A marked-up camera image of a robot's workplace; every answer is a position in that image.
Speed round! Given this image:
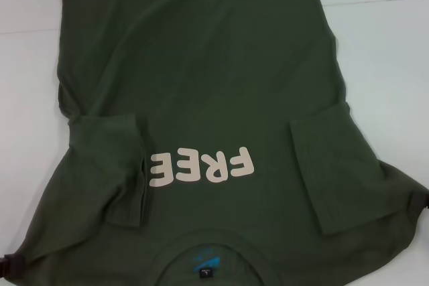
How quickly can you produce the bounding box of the dark green FREE t-shirt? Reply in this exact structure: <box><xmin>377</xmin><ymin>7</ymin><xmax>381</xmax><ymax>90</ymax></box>
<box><xmin>6</xmin><ymin>0</ymin><xmax>428</xmax><ymax>286</ymax></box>

